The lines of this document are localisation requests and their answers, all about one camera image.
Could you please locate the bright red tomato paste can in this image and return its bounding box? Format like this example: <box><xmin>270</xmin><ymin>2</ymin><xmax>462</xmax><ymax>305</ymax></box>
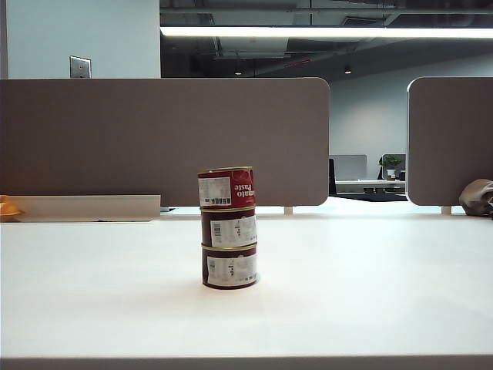
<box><xmin>196</xmin><ymin>166</ymin><xmax>257</xmax><ymax>210</ymax></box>

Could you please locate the dark red tin can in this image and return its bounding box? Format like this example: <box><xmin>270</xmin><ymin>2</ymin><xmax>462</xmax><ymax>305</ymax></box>
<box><xmin>200</xmin><ymin>205</ymin><xmax>258</xmax><ymax>249</ymax></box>
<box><xmin>200</xmin><ymin>243</ymin><xmax>259</xmax><ymax>291</ymax></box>

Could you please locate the grey background divider panel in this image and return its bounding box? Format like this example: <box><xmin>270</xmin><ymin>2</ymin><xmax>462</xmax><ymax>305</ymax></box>
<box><xmin>332</xmin><ymin>154</ymin><xmax>367</xmax><ymax>181</ymax></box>

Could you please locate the white background desk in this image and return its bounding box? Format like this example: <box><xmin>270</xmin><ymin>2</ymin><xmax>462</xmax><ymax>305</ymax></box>
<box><xmin>334</xmin><ymin>178</ymin><xmax>407</xmax><ymax>195</ymax></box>

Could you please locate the wide brown desk divider panel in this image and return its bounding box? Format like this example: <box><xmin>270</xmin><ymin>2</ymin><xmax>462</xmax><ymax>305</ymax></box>
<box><xmin>0</xmin><ymin>77</ymin><xmax>331</xmax><ymax>207</ymax></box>

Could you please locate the green potted plant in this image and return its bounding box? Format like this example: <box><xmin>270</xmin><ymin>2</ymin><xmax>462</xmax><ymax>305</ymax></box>
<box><xmin>379</xmin><ymin>154</ymin><xmax>404</xmax><ymax>180</ymax></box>

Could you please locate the beige long flat box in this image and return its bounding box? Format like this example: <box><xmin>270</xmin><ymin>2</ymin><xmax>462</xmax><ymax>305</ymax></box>
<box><xmin>0</xmin><ymin>194</ymin><xmax>162</xmax><ymax>224</ymax></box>

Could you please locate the long ceiling light strip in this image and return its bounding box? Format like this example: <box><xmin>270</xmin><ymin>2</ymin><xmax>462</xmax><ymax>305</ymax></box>
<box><xmin>159</xmin><ymin>25</ymin><xmax>493</xmax><ymax>39</ymax></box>

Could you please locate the narrow brown desk divider panel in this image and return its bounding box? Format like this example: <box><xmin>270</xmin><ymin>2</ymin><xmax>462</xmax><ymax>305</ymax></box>
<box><xmin>406</xmin><ymin>76</ymin><xmax>493</xmax><ymax>207</ymax></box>

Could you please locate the brown fabric bag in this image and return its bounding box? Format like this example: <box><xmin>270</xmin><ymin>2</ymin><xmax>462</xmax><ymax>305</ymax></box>
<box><xmin>458</xmin><ymin>178</ymin><xmax>493</xmax><ymax>220</ymax></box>

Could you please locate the orange round object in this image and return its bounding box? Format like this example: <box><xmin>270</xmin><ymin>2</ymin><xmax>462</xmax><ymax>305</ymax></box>
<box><xmin>0</xmin><ymin>195</ymin><xmax>25</xmax><ymax>222</ymax></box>

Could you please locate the metal wall switch plate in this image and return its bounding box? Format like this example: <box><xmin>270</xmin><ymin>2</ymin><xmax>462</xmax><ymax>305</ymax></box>
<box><xmin>69</xmin><ymin>55</ymin><xmax>92</xmax><ymax>79</ymax></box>

